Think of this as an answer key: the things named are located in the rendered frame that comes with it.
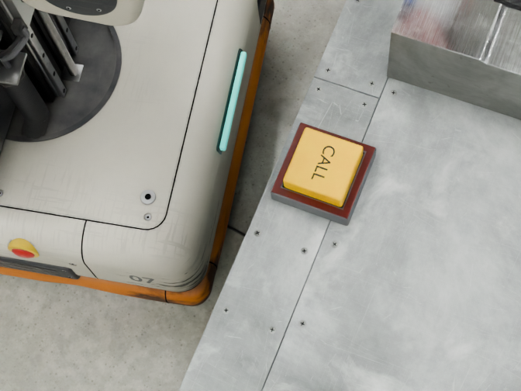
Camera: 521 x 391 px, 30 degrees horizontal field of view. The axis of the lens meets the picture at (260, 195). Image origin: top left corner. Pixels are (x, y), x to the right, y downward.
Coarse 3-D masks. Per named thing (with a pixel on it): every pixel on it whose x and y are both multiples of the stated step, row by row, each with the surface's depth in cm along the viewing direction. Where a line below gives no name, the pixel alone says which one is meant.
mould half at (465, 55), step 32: (416, 0) 92; (448, 0) 91; (480, 0) 91; (416, 32) 90; (448, 32) 90; (480, 32) 90; (512, 32) 90; (416, 64) 94; (448, 64) 92; (480, 64) 90; (512, 64) 89; (480, 96) 95; (512, 96) 93
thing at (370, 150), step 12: (300, 132) 95; (324, 132) 95; (360, 144) 94; (288, 156) 94; (360, 168) 93; (276, 180) 94; (360, 180) 93; (276, 192) 93; (288, 192) 93; (312, 204) 93; (324, 204) 92; (348, 204) 92
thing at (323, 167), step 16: (304, 144) 93; (320, 144) 93; (336, 144) 93; (352, 144) 93; (304, 160) 92; (320, 160) 92; (336, 160) 92; (352, 160) 92; (288, 176) 92; (304, 176) 92; (320, 176) 92; (336, 176) 92; (352, 176) 92; (304, 192) 93; (320, 192) 91; (336, 192) 91
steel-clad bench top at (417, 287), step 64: (384, 0) 102; (320, 64) 100; (384, 64) 100; (320, 128) 98; (384, 128) 97; (448, 128) 96; (512, 128) 96; (384, 192) 95; (448, 192) 94; (512, 192) 94; (256, 256) 93; (320, 256) 93; (384, 256) 92; (448, 256) 92; (512, 256) 91; (256, 320) 91; (320, 320) 91; (384, 320) 90; (448, 320) 90; (512, 320) 89; (192, 384) 89; (256, 384) 89; (320, 384) 89; (384, 384) 88; (448, 384) 88; (512, 384) 87
